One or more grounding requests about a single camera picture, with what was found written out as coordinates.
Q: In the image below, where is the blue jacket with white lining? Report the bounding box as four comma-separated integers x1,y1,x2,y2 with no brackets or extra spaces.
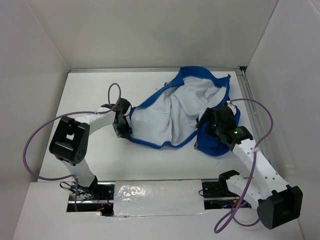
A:
129,66,231,157

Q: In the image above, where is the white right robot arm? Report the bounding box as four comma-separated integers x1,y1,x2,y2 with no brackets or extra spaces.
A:
196,103,303,230

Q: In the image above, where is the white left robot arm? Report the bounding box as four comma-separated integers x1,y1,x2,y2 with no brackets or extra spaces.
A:
49,98,132,200

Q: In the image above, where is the white taped cover panel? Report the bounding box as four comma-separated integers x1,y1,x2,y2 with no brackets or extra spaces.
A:
113,179,206,217

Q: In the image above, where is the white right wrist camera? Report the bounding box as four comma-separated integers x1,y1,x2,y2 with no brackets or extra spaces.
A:
223,100,237,116

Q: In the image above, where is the aluminium right side rail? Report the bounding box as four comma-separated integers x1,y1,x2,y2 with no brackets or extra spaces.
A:
236,66,277,169

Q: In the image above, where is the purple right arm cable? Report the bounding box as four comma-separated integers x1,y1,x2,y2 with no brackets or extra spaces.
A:
213,98,273,234

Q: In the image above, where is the aluminium table edge rail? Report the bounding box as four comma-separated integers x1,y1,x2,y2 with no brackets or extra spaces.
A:
69,66,248,73

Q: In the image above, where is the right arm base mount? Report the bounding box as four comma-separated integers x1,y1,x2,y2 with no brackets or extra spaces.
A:
198,181,240,210

